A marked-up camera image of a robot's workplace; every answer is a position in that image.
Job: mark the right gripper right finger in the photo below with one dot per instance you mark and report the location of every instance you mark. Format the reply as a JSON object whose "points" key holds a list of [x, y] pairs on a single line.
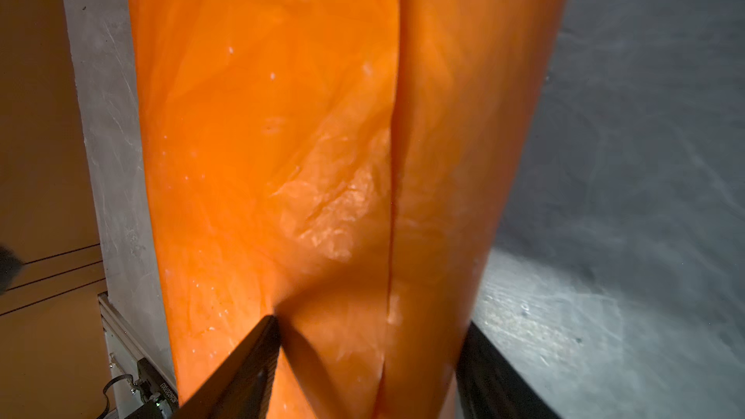
{"points": [[490, 388]]}

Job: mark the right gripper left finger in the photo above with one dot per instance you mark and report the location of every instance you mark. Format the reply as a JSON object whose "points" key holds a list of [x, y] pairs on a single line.
{"points": [[242, 386]]}

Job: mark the yellow orange wrapping paper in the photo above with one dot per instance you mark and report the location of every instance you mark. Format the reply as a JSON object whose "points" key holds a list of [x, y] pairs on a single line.
{"points": [[343, 166]]}

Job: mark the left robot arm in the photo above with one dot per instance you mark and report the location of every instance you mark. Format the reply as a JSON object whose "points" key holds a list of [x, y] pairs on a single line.
{"points": [[10, 266]]}

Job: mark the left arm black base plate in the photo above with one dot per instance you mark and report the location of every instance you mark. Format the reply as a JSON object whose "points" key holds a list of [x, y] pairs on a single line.
{"points": [[153, 395]]}

